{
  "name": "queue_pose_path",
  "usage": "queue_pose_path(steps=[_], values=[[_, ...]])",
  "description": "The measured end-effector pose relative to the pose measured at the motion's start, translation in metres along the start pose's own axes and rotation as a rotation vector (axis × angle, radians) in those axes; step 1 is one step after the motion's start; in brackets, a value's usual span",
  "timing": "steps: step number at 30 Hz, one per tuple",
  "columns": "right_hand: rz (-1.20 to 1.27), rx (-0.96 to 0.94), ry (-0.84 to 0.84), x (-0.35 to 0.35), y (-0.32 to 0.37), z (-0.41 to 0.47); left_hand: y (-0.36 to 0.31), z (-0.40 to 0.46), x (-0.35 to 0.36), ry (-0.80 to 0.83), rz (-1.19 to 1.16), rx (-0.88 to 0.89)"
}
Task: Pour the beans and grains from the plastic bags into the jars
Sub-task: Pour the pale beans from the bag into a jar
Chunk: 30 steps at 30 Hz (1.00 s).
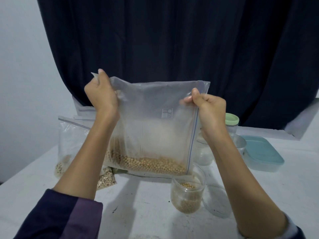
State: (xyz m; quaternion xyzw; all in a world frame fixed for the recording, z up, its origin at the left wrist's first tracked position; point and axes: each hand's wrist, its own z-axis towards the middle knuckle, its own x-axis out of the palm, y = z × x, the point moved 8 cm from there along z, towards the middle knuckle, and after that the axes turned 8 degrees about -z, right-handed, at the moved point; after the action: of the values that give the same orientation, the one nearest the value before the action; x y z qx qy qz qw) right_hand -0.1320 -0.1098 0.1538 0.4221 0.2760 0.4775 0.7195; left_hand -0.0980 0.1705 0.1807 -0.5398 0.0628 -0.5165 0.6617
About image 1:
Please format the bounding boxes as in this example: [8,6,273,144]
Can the person's left hand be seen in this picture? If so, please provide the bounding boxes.
[84,68,120,123]

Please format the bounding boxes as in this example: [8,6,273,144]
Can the person's right hand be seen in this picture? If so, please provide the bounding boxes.
[180,88,227,146]

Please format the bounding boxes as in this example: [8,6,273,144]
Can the transparent jar green lid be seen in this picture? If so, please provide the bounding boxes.
[225,113,240,137]

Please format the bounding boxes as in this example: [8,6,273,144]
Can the clear zip bag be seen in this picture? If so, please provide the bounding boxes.
[72,96,98,119]

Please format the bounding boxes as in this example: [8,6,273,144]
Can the zip bag of grains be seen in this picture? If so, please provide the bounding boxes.
[55,116,118,190]

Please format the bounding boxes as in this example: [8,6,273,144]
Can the clear bag with soybeans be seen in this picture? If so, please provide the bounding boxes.
[91,72,211,177]

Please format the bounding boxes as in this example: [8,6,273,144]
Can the pile of yellow soybeans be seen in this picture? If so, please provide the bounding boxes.
[107,139,202,213]

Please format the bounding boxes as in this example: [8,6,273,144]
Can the person's right forearm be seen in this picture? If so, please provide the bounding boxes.
[204,133,306,239]

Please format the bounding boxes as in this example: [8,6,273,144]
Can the person's left forearm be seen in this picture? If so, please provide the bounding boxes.
[15,119,120,239]

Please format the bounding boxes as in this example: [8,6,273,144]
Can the teal lidded plastic container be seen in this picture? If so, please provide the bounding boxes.
[242,135,285,172]

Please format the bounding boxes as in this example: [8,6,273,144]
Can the clear round lid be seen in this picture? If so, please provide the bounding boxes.
[202,184,232,218]

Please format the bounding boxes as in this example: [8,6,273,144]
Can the dark navy curtain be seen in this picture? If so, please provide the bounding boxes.
[36,0,319,130]

